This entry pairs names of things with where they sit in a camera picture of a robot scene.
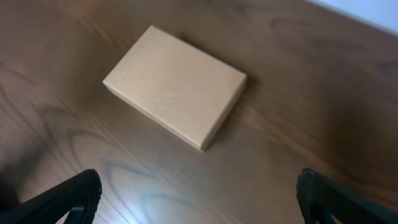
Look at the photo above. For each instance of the brown cardboard box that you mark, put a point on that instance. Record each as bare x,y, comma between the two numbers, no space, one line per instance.
180,87

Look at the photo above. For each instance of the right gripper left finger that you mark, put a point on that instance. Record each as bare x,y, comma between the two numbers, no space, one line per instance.
76,198

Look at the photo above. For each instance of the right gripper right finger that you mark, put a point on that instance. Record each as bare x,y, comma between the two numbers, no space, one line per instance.
323,200

